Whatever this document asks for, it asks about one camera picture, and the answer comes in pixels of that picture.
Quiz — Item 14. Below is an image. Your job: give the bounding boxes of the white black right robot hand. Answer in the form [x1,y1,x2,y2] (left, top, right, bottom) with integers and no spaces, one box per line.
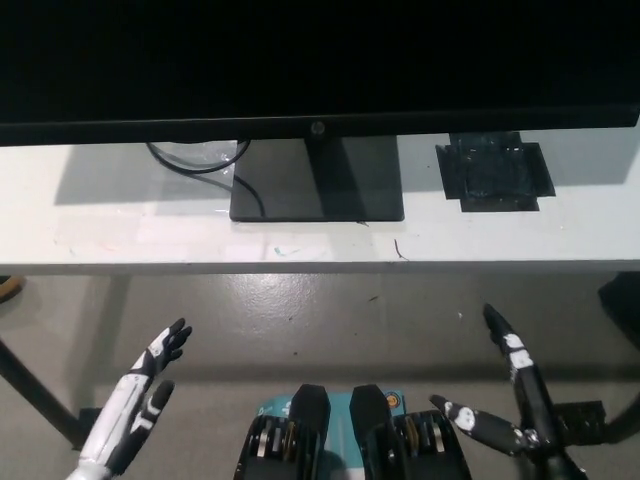
[428,302,560,458]

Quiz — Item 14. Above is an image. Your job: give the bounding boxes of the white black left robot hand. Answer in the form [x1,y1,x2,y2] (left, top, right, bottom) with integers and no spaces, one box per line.
[74,317,194,475]

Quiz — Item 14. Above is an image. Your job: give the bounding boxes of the black HP computer monitor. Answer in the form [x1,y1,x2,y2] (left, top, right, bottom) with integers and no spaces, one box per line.
[0,0,640,224]

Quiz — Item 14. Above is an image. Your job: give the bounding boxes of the black teal robot body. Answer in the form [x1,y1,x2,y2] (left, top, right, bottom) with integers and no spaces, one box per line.
[229,382,474,480]

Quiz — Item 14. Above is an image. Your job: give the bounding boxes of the black metal table leg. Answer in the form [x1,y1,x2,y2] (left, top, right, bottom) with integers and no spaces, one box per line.
[603,383,640,447]
[0,333,87,452]

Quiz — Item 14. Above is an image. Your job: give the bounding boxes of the black bulky object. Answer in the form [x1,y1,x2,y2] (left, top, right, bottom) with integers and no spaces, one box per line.
[596,271,640,347]

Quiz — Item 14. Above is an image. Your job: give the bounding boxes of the brown round object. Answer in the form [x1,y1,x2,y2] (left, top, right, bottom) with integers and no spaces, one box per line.
[0,274,27,304]

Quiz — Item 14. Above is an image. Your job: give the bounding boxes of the black tape patch on table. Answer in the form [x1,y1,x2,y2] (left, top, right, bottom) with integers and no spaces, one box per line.
[434,130,557,213]

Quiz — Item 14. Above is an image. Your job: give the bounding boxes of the black monitor cable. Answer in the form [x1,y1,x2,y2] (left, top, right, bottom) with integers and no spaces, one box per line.
[145,139,265,220]

